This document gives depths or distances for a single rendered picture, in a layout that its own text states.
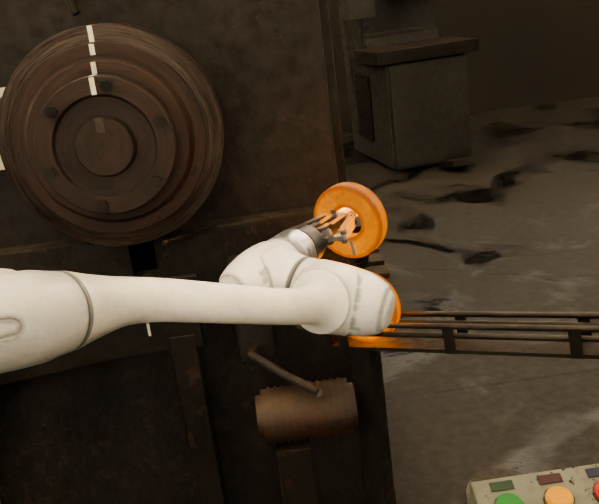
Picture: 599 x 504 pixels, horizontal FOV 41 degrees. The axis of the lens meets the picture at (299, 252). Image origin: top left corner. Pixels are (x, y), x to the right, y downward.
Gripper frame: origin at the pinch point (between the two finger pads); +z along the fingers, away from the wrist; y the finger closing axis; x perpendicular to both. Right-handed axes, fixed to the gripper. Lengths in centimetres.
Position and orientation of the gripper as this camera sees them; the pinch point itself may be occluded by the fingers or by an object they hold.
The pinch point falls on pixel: (348, 212)
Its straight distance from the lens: 162.1
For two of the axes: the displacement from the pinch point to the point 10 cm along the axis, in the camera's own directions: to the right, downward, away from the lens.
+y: 8.5, 0.6, -5.2
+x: -1.5, -9.3, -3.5
